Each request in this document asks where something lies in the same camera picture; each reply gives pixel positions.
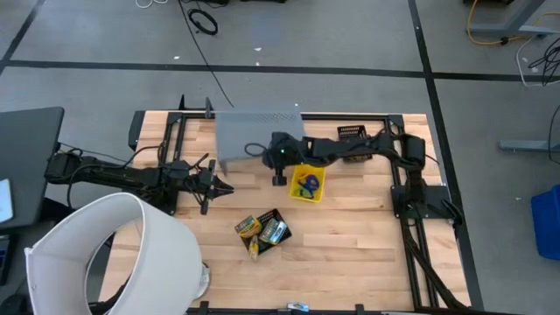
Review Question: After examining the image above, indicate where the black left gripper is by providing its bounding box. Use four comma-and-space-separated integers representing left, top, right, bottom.
192, 158, 235, 216

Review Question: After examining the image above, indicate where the grey perforated metal shelf riser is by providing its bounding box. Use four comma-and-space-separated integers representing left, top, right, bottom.
214, 102, 308, 177

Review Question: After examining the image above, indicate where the blue spiral coil ring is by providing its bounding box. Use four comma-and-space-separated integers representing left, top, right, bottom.
300, 173, 322, 194

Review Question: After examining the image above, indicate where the yellow green crayon box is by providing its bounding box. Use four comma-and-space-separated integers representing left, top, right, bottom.
258, 217, 289, 247
234, 214, 264, 240

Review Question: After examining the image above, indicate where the large black plastic basket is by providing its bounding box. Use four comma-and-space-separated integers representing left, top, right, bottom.
237, 207, 294, 257

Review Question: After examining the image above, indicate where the yellow plastic basket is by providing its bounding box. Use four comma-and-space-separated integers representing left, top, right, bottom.
288, 163, 328, 204

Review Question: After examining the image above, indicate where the small black plastic basket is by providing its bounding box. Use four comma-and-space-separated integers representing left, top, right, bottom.
336, 124, 375, 164

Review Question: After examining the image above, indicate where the plastic crayon pack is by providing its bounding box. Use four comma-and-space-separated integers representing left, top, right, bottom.
247, 235, 261, 263

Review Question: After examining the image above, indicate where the black desk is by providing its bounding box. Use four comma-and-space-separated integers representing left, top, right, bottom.
0, 106, 66, 232

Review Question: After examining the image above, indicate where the white device on desk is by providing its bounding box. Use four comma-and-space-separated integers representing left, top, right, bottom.
0, 178, 15, 225

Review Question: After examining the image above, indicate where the white lampshade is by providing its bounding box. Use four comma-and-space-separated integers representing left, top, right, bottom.
24, 191, 204, 315

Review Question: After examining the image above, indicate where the white lamp base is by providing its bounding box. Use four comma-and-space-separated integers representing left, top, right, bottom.
192, 261, 212, 303

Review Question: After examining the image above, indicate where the grey table foot bar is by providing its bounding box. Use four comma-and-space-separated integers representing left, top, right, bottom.
499, 138, 560, 154

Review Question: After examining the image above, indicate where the grey table leg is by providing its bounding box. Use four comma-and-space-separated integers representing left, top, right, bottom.
463, 0, 560, 39

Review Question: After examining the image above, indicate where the blue plastic bin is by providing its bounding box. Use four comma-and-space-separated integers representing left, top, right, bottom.
529, 183, 560, 263

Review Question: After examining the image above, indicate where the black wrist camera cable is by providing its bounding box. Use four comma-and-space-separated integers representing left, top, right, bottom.
243, 142, 269, 159

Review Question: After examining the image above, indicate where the black aluminium table frame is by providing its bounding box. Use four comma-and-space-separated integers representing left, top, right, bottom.
127, 94, 473, 315

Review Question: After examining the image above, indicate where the long black floor cable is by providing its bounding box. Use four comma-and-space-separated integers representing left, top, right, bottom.
176, 0, 240, 112

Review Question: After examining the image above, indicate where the coiled black floor cable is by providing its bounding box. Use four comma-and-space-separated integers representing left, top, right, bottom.
186, 7, 220, 37

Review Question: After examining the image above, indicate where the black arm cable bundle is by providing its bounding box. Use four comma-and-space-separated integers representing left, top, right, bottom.
398, 216, 466, 311

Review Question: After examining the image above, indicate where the white floor cable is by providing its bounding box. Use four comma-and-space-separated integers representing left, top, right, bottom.
514, 38, 560, 88
134, 0, 170, 11

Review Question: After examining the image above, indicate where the yellow floor cable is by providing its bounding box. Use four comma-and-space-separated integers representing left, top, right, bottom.
465, 0, 560, 47

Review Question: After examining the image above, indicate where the black cable tangle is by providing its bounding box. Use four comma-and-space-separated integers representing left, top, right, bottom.
527, 36, 560, 88

